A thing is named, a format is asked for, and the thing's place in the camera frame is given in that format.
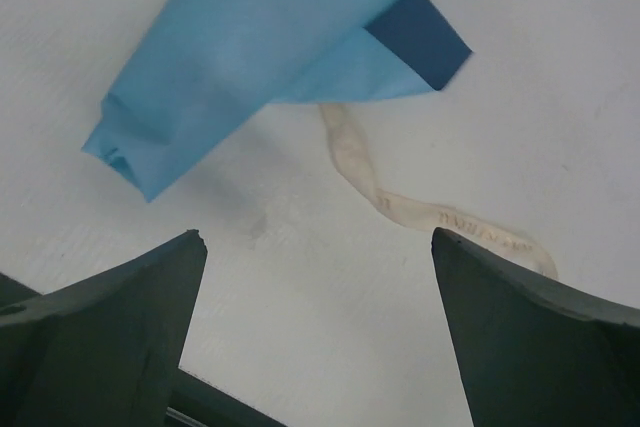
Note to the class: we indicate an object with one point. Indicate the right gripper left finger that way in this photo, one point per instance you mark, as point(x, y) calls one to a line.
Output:
point(103, 351)

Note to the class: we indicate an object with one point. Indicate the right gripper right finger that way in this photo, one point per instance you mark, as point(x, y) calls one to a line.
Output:
point(532, 351)

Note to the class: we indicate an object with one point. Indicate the blue wrapping paper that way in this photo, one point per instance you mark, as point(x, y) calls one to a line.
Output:
point(206, 66)

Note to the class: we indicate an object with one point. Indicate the cream printed ribbon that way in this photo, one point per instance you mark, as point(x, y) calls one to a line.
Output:
point(348, 149)

